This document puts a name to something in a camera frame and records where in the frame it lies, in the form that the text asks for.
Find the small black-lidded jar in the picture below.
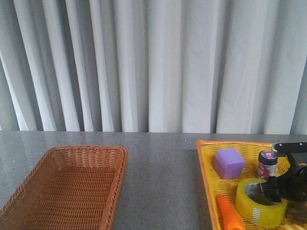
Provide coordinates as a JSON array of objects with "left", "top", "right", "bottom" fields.
[{"left": 257, "top": 150, "right": 278, "bottom": 180}]

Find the brown dried root piece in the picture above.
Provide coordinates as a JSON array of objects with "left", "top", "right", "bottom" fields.
[{"left": 286, "top": 202, "right": 307, "bottom": 222}]

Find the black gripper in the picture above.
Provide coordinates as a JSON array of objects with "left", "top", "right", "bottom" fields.
[{"left": 257, "top": 142, "right": 307, "bottom": 204}]

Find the brown wicker basket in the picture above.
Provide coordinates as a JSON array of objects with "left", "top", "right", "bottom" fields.
[{"left": 0, "top": 146, "right": 128, "bottom": 230}]

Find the purple foam cube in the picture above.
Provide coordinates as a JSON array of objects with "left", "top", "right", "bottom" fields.
[{"left": 213, "top": 148, "right": 246, "bottom": 179}]

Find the yellow packing tape roll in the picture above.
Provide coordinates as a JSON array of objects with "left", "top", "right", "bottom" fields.
[{"left": 235, "top": 178, "right": 288, "bottom": 228}]

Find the white pleated curtain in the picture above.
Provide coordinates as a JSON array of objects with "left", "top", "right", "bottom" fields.
[{"left": 0, "top": 0, "right": 307, "bottom": 134}]

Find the orange toy carrot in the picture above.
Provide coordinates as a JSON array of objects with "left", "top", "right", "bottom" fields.
[{"left": 216, "top": 194, "right": 245, "bottom": 230}]

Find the yellow toy bread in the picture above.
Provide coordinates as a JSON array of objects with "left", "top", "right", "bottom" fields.
[{"left": 278, "top": 223, "right": 307, "bottom": 230}]

